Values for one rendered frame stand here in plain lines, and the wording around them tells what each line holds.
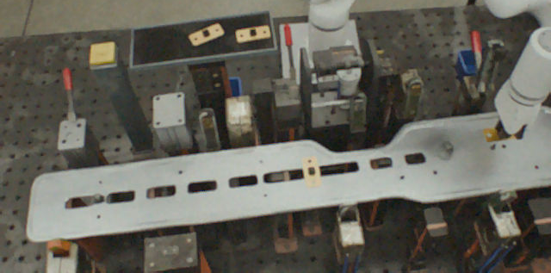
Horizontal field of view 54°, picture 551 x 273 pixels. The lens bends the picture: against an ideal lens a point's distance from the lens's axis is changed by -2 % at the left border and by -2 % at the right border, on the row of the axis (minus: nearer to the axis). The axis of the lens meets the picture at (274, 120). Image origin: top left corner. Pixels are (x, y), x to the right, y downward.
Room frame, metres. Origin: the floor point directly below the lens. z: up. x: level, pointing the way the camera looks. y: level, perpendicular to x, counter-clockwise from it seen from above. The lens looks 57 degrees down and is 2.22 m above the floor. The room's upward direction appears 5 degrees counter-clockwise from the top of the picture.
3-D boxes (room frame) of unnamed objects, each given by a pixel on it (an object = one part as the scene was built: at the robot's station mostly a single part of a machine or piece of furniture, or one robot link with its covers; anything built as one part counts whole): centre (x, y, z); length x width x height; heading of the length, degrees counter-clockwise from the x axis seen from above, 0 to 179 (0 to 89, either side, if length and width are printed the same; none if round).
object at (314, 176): (0.63, -0.08, 1.01); 0.08 x 0.04 x 0.01; 3
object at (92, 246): (0.60, 0.55, 0.84); 0.18 x 0.06 x 0.29; 3
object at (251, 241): (0.62, 0.13, 0.84); 0.13 x 0.11 x 0.29; 3
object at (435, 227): (0.48, -0.36, 0.84); 0.11 x 0.08 x 0.29; 3
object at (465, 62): (1.11, -0.68, 0.74); 0.11 x 0.10 x 0.09; 93
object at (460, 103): (0.82, -0.54, 0.88); 0.07 x 0.06 x 0.35; 3
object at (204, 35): (0.97, 0.16, 1.17); 0.08 x 0.04 x 0.01; 114
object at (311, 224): (0.65, -0.08, 0.84); 0.13 x 0.05 x 0.29; 3
